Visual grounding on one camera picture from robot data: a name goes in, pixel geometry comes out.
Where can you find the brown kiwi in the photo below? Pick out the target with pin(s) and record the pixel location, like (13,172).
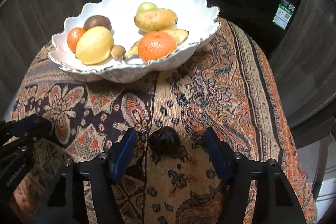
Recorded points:
(97,22)

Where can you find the black oven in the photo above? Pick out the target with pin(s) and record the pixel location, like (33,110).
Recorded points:
(236,3)

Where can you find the yellow mango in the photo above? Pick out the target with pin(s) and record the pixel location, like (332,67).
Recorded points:
(155,19)

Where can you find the large yellow lemon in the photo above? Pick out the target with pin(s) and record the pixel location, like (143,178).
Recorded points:
(95,46)

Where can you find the patterned tablecloth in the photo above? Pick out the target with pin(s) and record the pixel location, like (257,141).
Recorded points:
(210,98)

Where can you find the green round citrus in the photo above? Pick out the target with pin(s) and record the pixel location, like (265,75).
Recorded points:
(147,7)

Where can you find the dark plum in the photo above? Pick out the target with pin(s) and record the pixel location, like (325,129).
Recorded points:
(164,140)

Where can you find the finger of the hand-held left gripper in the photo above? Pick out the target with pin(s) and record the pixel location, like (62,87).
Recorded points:
(29,124)

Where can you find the white scalloped bowl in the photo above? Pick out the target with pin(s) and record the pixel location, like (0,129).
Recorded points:
(126,24)

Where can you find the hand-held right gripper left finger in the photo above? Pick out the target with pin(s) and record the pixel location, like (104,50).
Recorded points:
(123,155)

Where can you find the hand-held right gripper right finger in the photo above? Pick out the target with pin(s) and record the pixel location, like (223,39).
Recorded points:
(215,155)

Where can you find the orange tangerine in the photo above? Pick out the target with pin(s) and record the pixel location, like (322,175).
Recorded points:
(157,47)
(74,40)

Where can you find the small round brown fruit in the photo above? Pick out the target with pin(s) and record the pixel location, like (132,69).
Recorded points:
(118,53)

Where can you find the green white sticker label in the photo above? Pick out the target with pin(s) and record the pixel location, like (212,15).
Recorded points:
(284,12)

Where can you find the yellow banana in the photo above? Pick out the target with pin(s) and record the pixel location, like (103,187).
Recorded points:
(179,34)

